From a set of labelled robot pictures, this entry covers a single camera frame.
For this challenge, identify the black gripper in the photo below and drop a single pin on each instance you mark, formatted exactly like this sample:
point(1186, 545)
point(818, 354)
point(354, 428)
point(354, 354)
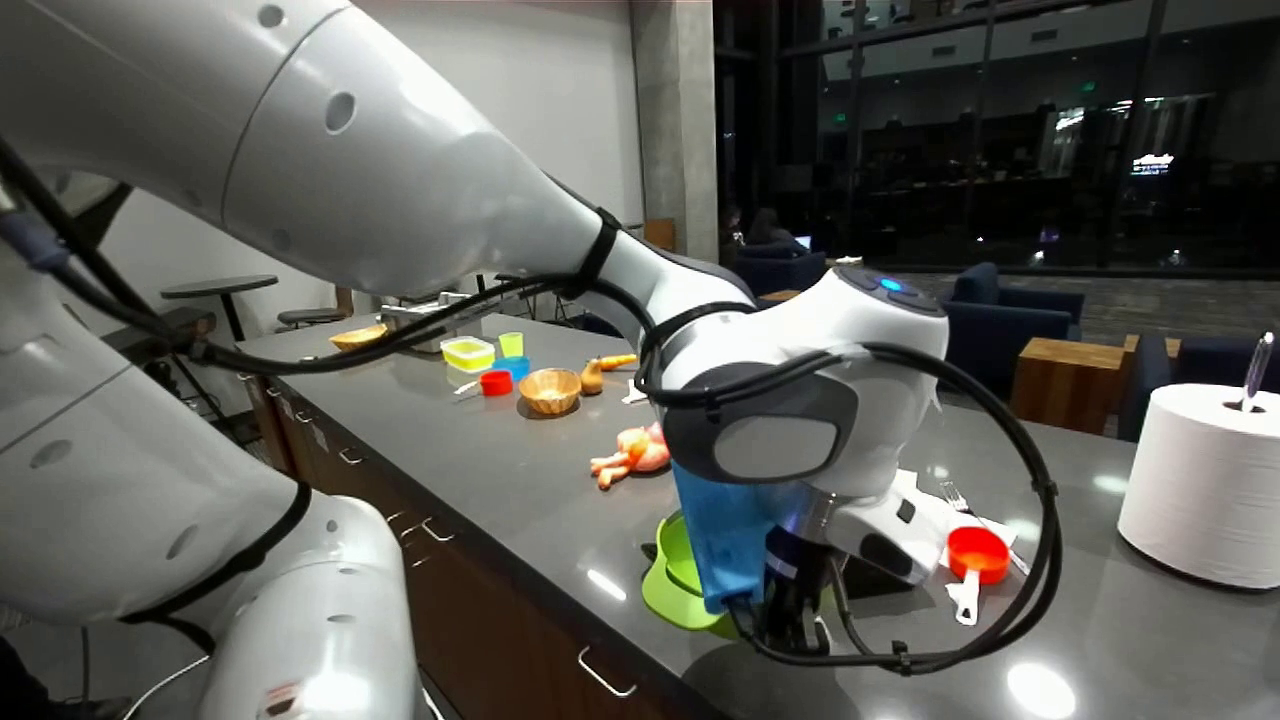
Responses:
point(802, 603)

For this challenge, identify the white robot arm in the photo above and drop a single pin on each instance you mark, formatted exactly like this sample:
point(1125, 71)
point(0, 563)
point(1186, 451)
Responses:
point(333, 133)

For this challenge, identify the wooden bowl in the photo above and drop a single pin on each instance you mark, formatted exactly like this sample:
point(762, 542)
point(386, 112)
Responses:
point(548, 391)

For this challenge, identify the red and white toy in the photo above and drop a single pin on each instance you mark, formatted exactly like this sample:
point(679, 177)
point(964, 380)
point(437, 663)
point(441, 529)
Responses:
point(955, 503)

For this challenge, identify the red measuring cup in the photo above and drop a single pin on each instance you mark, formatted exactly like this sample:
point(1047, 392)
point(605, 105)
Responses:
point(977, 548)

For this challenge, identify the orange toy chicken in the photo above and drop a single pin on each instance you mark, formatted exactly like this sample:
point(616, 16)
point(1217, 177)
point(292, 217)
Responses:
point(641, 452)

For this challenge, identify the wooden figurine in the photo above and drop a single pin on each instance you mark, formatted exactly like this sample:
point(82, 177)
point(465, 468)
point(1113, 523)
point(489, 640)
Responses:
point(592, 379)

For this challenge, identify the dark wood counter cabinet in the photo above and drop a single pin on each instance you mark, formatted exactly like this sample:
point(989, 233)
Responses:
point(493, 640)

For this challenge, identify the dark blue armchair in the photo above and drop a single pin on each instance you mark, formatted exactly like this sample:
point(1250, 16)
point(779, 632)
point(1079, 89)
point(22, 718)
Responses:
point(772, 267)
point(1002, 326)

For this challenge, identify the wooden crate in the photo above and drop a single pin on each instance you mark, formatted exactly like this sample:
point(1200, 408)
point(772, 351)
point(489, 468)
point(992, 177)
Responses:
point(1072, 380)

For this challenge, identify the green and blue block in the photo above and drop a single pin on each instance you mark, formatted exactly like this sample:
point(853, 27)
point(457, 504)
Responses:
point(514, 354)

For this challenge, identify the yellow plastic container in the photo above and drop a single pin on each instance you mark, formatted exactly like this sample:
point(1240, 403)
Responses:
point(470, 354)

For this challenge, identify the white paper towel roll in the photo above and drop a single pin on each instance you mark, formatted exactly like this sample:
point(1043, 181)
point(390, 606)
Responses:
point(1200, 485)

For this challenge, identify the dark blue sofa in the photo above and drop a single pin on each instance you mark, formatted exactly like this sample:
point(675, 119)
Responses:
point(1207, 361)

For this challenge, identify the metal towel holder rod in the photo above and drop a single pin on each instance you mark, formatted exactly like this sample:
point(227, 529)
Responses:
point(1256, 371)

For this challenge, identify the flat wooden dish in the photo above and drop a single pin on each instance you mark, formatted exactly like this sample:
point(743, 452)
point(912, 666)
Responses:
point(362, 339)

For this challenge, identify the black round table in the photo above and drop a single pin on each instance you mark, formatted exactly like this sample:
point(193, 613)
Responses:
point(222, 285)

